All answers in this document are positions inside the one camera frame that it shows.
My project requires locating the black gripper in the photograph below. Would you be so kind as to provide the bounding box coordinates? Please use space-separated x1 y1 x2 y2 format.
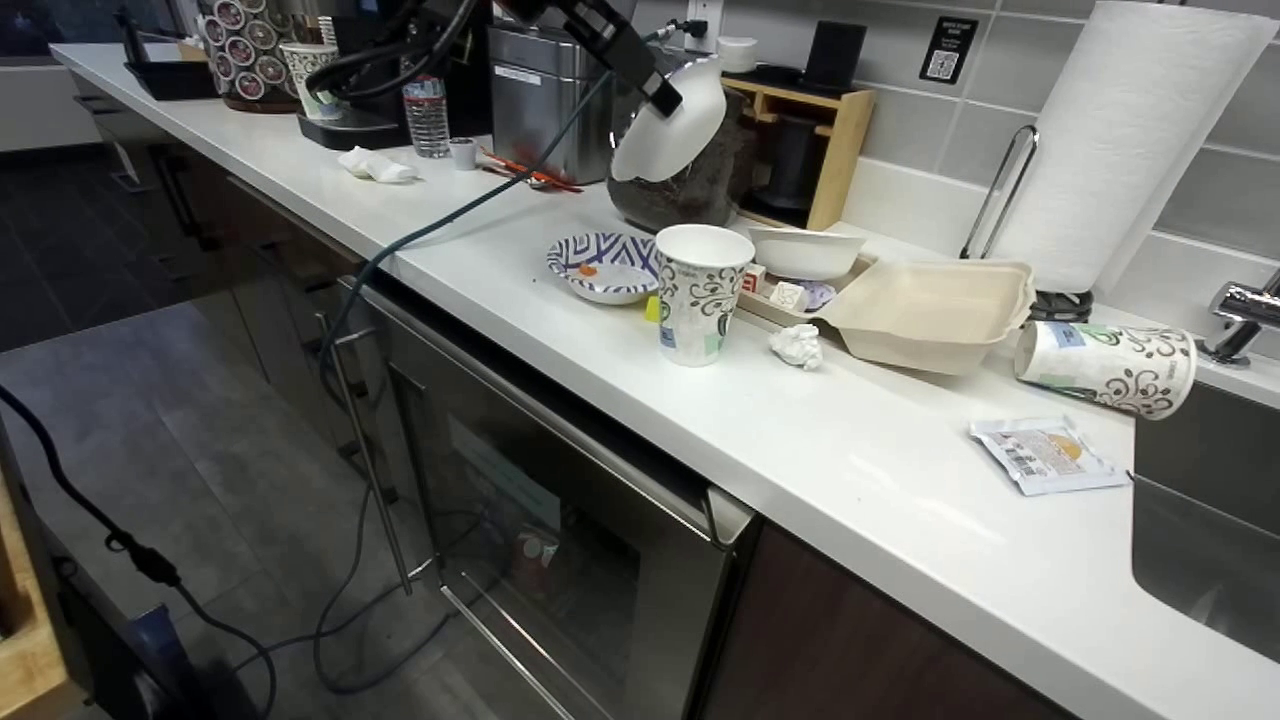
549 0 681 115

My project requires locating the white bowl behind cup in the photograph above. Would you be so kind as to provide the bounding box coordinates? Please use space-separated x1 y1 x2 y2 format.
752 227 865 282

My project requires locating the stainless steel appliance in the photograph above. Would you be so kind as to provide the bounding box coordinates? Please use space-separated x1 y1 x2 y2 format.
488 24 610 183

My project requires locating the red chopsticks packet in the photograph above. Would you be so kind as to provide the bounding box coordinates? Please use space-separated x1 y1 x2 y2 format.
475 158 578 194

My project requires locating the clear plastic water bottle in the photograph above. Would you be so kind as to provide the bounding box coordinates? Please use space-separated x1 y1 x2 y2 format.
401 76 448 158

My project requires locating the black coffee machine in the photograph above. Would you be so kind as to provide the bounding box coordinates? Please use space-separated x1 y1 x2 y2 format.
290 0 491 150

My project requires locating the upright patterned paper cup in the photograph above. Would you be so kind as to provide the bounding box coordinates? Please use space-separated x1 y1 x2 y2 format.
655 226 757 364

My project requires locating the crumpled white napkin far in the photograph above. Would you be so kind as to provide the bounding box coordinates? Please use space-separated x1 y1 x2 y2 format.
334 146 416 183

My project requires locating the wooden shelf rack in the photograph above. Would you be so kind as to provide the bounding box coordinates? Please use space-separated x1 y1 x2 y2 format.
722 76 875 227

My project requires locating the patterned paper cup far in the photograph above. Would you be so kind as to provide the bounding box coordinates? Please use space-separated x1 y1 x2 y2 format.
279 43 341 119

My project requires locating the patterned cup stack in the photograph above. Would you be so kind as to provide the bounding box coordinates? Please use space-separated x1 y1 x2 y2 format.
196 0 296 113

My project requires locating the crumpled white paper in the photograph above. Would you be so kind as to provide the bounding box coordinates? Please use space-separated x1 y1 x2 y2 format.
768 324 824 371

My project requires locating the black tray far end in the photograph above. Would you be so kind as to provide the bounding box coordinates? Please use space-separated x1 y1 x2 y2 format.
116 14 215 102

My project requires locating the chrome paper towel holder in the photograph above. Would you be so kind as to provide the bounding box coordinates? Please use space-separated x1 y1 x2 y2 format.
958 123 1041 259

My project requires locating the beige takeout clamshell container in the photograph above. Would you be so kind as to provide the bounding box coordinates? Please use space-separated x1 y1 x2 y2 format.
815 259 1034 375

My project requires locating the stainless dishwasher door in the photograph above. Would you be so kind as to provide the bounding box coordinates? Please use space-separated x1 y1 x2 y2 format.
361 282 752 720

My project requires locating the white paper towel roll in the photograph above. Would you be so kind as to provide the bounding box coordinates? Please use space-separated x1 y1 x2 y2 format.
986 3 1274 291

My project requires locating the small printed packet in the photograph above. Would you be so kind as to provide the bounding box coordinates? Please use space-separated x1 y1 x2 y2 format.
968 416 1129 498

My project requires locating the paper cup lying down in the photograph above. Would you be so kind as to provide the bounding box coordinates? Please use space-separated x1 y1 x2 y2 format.
1015 319 1200 420

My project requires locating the chrome sink faucet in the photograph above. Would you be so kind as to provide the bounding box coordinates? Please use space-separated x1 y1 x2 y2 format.
1202 274 1280 364

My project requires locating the stainless sink basin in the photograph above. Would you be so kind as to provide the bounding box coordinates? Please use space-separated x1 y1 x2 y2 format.
1131 383 1280 660

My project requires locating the wall outlet black label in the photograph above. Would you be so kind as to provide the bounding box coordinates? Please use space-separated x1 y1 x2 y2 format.
919 16 974 86

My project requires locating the green power cable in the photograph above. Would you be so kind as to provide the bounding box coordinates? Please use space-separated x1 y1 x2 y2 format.
308 74 616 695

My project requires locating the black floor cable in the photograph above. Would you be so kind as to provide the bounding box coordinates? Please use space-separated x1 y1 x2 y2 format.
0 383 279 720

